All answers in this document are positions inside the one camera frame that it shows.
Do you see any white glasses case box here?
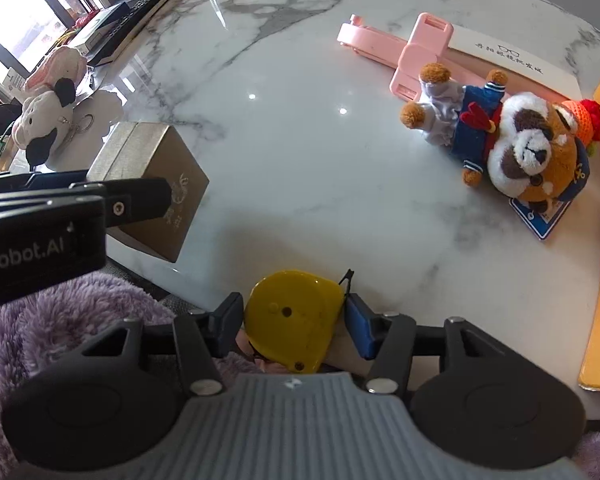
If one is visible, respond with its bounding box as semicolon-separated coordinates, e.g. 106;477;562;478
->
448;26;582;100

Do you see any black remote keyboard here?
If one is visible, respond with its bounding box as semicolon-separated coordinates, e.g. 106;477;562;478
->
87;0;169;67

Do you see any yellow toy helmet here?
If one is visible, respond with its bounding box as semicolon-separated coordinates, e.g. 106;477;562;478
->
244;270;344;374

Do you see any purple fleece left sleeve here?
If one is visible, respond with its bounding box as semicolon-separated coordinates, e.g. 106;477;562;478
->
0;272;254;479

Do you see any brown dog plush sailor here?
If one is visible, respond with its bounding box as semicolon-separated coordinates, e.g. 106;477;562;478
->
400;63;590;214

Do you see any orange crochet fruit keychain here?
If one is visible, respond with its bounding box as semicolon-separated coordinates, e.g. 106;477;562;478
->
557;99;600;150

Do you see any small brown gift box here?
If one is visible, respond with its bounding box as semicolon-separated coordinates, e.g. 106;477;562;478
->
86;122;209;262

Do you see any blue white card tag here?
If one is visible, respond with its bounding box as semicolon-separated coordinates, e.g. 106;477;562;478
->
508;198;571;240

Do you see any white black cow plush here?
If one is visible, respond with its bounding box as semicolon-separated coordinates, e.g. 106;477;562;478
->
12;46;87;169

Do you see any pink phone holder stand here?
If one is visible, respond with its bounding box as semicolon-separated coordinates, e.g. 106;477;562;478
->
336;11;571;102

